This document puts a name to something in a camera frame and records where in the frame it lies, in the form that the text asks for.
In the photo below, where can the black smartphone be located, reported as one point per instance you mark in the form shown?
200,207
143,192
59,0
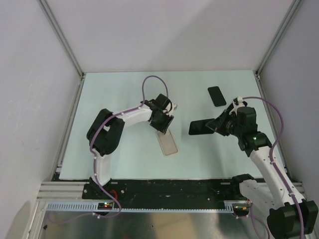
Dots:
198,127

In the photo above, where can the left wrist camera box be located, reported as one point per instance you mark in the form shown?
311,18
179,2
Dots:
171,108

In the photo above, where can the aluminium corner post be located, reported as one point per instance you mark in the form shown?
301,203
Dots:
44,5
280,33

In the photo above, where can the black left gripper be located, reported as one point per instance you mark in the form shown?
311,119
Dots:
163,127

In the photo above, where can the black flat phone case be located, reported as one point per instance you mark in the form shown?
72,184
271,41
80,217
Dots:
216,96

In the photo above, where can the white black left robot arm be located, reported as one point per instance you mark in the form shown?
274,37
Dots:
105,133

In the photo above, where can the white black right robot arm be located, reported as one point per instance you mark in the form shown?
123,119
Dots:
288,213

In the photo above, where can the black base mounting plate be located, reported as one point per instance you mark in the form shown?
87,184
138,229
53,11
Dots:
176,199

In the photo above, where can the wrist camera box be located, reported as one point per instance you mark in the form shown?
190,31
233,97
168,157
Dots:
171,108
237,103

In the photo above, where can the pink silicone phone case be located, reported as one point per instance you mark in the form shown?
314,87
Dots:
167,143

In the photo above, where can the aluminium corner post left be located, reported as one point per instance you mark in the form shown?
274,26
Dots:
44,5

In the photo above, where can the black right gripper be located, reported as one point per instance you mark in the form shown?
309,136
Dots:
215,124

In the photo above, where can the aluminium corner post right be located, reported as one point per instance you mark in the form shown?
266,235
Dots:
280,33

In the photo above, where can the grey slotted cable duct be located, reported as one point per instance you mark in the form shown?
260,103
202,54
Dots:
192,207

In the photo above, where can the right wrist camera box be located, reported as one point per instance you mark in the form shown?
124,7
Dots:
237,103

